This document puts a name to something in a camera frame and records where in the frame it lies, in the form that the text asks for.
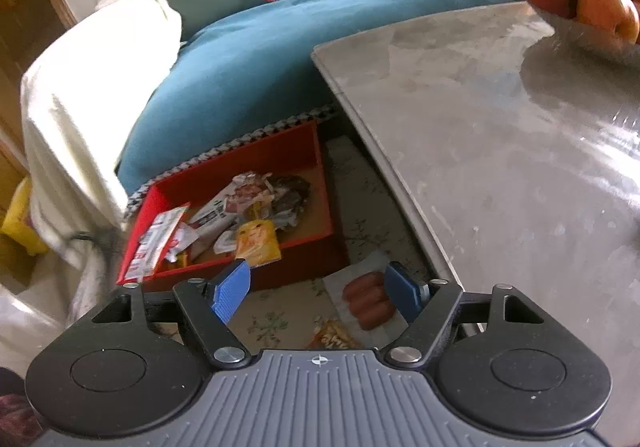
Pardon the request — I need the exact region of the white knitted towel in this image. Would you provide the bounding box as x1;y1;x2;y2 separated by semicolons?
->
20;0;183;278

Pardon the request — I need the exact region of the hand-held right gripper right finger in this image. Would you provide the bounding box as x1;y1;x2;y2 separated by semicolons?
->
384;259;553;372

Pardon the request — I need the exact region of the silver and brown snack packet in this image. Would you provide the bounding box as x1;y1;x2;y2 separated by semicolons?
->
227;172;276;215

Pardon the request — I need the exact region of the sausage snack packet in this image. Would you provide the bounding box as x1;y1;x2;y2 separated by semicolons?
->
322;252;411;348

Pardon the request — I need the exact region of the orange spicy strip packet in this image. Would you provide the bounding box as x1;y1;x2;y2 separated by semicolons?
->
307;319;363;350

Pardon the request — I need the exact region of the white snack packet black print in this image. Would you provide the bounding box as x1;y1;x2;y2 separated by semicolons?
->
187;187;241;233

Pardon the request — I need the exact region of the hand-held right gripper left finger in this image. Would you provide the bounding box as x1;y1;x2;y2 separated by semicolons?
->
70;259;253;372

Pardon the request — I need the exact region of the grey marble top table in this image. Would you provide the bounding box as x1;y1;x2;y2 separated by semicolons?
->
311;2;640;447

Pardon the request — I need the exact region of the blue quilt houndstooth trim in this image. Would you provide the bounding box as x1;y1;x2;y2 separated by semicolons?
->
115;0;531;220

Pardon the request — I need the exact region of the yellow bag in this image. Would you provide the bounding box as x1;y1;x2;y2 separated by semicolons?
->
0;177;51;255

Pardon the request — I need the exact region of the red and white snack packet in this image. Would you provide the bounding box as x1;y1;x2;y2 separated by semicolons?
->
125;204;191;280

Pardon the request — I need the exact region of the yellow cartoon snack packet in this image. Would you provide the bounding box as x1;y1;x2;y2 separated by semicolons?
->
235;220;282;268

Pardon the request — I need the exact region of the clear dark vegetable snack packet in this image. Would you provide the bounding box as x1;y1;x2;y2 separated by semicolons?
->
270;176;312;230

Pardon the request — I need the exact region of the red cardboard box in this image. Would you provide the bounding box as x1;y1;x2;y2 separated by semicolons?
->
116;121;351;292

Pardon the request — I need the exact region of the clear pale snack packet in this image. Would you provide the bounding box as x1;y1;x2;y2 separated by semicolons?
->
212;229;238;255

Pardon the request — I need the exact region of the wooden cabinet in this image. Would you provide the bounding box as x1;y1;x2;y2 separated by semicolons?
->
0;0;78;188

